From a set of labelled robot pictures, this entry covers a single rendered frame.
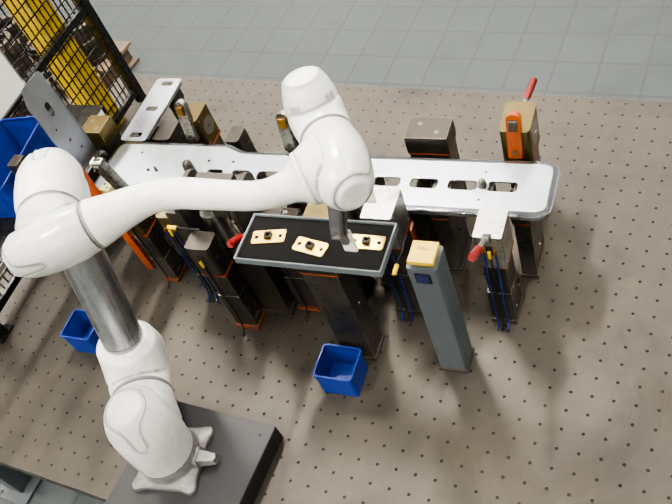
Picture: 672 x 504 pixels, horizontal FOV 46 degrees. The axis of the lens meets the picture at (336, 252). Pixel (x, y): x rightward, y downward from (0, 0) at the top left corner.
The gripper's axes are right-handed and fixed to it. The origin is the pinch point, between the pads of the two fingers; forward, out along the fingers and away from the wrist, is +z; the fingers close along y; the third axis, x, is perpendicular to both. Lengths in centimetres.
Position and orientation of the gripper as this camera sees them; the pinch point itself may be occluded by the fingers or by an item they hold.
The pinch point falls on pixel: (359, 222)
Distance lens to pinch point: 173.0
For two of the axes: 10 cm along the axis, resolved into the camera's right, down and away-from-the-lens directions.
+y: 3.1, -7.9, 5.3
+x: -9.1, -0.9, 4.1
